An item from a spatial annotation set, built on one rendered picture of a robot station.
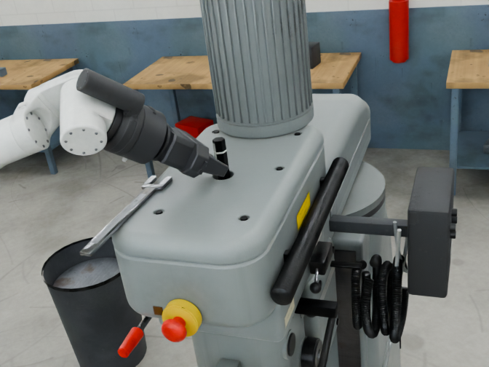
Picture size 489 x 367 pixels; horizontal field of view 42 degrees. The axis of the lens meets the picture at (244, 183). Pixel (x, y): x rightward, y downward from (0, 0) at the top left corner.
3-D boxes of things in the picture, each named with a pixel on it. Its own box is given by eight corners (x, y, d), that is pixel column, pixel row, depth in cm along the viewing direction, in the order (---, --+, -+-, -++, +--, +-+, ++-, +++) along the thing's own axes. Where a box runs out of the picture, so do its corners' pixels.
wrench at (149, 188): (97, 258, 91) (95, 253, 91) (74, 255, 93) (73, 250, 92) (172, 180, 111) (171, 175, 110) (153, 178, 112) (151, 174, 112)
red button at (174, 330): (185, 347, 94) (180, 326, 92) (161, 344, 96) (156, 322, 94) (193, 333, 97) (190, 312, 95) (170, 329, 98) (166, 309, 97)
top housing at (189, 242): (266, 339, 95) (255, 250, 88) (115, 318, 104) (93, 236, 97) (332, 191, 134) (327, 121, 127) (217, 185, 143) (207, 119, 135)
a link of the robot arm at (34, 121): (114, 131, 93) (36, 162, 96) (111, 88, 99) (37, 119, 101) (91, 104, 88) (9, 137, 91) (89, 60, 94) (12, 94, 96)
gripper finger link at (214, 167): (220, 178, 108) (191, 167, 104) (228, 162, 107) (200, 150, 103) (224, 182, 106) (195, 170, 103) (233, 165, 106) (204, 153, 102)
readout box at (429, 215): (452, 300, 131) (455, 212, 121) (407, 296, 134) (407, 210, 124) (457, 247, 147) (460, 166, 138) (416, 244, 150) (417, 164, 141)
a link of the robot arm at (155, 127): (161, 167, 111) (101, 144, 104) (185, 118, 110) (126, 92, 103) (192, 194, 101) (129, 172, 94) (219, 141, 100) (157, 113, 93)
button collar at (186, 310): (200, 340, 97) (193, 309, 94) (164, 335, 99) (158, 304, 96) (204, 331, 98) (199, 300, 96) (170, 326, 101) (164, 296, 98)
